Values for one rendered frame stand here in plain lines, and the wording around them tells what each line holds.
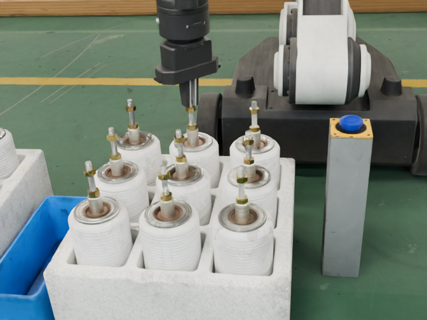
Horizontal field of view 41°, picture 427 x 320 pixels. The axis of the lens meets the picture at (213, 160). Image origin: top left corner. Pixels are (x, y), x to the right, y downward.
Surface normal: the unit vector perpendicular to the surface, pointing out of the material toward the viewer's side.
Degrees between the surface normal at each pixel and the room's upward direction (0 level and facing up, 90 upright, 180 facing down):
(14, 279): 88
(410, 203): 0
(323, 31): 42
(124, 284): 90
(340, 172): 90
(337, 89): 103
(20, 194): 90
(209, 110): 31
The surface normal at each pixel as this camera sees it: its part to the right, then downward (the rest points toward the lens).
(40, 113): -0.05, -0.86
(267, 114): -0.13, -0.24
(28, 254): 0.99, 0.00
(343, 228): -0.15, 0.51
